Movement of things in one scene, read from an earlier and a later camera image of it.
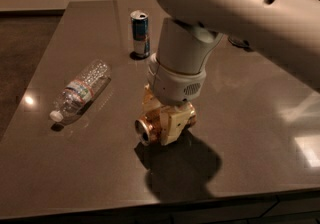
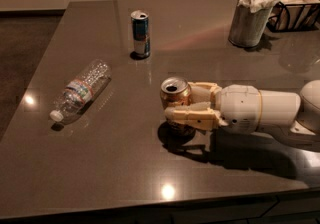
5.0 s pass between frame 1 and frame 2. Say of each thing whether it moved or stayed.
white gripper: moved
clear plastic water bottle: stayed
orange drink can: moved
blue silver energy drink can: stayed
